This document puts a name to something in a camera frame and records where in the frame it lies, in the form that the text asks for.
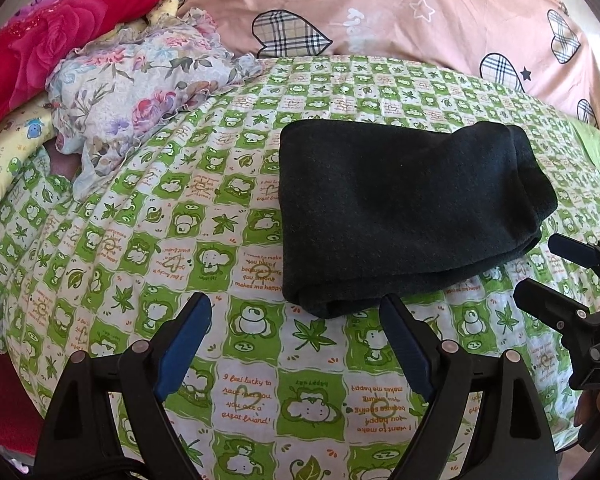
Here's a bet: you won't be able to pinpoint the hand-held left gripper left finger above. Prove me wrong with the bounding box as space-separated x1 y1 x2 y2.
32 291 213 480

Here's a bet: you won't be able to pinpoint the pink quilt with plaid hearts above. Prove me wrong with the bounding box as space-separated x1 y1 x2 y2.
177 0 600 138

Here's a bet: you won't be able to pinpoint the green checked cartoon bedsheet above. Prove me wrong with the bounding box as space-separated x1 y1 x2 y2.
0 55 600 480

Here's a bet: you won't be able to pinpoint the red rose print blanket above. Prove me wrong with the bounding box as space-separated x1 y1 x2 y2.
0 0 187 135

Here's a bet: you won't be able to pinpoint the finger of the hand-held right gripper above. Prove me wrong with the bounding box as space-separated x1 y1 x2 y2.
548 233 600 302
513 278 594 334

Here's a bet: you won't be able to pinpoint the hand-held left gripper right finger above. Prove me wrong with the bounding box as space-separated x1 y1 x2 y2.
379 293 561 480

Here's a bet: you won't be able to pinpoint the dark red bed cloth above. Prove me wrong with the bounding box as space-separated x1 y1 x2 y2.
0 337 48 463

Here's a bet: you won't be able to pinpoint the black pants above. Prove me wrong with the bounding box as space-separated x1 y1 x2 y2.
279 120 559 319

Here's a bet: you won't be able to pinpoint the floral ruffled cloth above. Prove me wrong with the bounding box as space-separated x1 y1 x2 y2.
46 7 266 203

